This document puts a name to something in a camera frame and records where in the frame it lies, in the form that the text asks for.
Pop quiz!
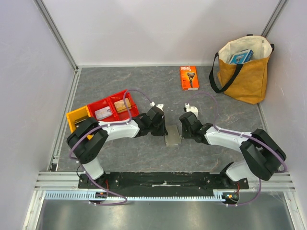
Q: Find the grey card holder wallet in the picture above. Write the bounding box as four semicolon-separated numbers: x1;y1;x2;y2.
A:
165;125;181;147

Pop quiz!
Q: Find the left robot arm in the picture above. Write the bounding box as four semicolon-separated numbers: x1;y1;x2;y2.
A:
66;104;168;188

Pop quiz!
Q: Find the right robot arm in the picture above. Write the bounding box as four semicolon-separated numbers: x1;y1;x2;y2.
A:
179;112;286;189

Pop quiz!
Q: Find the gold card in bin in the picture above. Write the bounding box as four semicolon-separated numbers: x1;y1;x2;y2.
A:
114;98;132;113

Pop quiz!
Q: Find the grey card in bin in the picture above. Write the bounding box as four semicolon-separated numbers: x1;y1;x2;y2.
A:
94;106;113;120

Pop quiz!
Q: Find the dark card in yellow bin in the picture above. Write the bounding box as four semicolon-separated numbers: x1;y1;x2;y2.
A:
74;117;88;128

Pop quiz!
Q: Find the red bin far right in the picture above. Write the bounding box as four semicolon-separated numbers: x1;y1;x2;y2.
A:
109;90;140;121

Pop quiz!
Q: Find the orange razor box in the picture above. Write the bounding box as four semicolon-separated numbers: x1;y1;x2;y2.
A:
180;66;199;91

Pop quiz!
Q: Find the tan tote bag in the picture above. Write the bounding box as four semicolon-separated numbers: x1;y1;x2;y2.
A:
209;34;275;104

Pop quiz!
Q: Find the blue razor box in bag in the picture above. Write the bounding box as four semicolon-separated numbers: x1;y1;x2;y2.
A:
228;49;254;65

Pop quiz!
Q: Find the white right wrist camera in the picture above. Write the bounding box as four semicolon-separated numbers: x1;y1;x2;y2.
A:
184;103;199;117

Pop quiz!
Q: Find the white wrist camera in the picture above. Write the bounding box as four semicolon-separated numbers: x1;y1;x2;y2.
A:
150;102;164;111
184;103;199;117

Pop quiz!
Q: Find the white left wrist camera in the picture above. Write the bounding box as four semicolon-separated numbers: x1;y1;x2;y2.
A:
150;102;164;111

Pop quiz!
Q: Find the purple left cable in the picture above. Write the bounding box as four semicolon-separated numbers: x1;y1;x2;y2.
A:
69;89;155;207

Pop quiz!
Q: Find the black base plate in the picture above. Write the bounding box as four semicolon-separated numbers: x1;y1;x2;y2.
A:
78;171;249;197

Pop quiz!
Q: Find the white cable duct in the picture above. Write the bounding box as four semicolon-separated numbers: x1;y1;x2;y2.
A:
45;191;228;202

